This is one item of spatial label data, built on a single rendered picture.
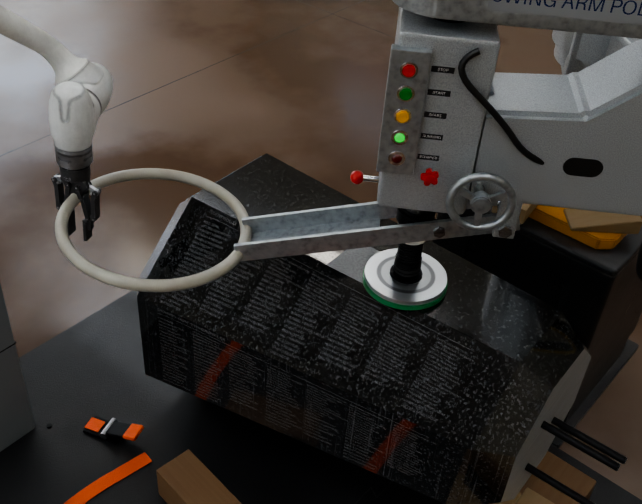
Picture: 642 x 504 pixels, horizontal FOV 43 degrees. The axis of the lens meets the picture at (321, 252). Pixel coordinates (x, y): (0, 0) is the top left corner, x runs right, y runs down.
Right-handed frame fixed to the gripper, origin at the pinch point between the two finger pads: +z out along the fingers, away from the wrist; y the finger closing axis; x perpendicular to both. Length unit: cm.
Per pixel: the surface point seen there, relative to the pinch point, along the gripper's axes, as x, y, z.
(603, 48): 74, 115, -55
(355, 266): 17, 73, -3
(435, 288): 14, 94, -7
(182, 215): 23.1, 18.6, 4.4
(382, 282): 11, 81, -7
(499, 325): 11, 112, -6
